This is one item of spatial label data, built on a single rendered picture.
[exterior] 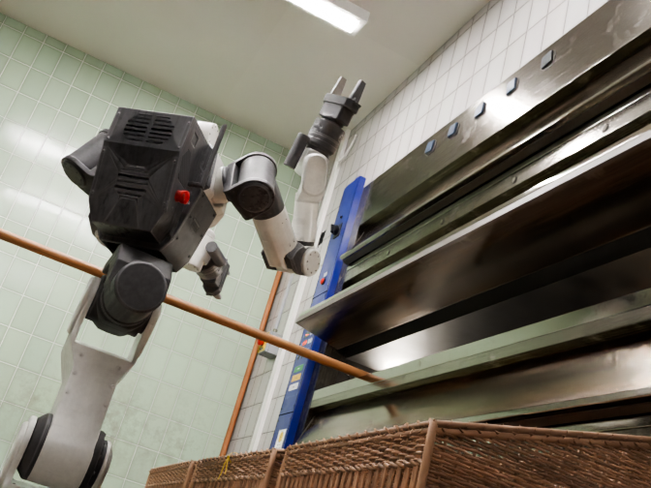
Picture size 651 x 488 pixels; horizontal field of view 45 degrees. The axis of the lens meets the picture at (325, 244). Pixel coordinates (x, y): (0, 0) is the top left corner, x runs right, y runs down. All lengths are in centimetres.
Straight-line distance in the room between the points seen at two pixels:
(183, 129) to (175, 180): 12
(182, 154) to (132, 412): 204
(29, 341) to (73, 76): 132
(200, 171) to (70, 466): 72
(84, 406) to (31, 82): 250
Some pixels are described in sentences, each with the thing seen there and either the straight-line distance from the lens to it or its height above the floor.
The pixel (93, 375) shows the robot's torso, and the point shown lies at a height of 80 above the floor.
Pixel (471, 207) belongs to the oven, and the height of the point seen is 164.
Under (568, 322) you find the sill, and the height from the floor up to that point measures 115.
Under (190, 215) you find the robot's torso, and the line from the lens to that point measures 189.
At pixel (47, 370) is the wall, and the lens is 367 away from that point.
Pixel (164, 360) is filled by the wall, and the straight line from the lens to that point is 376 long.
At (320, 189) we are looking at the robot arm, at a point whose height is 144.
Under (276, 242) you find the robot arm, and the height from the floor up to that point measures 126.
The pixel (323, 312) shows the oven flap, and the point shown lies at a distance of 279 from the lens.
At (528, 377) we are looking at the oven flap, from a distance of 187.
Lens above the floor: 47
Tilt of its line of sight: 24 degrees up
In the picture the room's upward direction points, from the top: 16 degrees clockwise
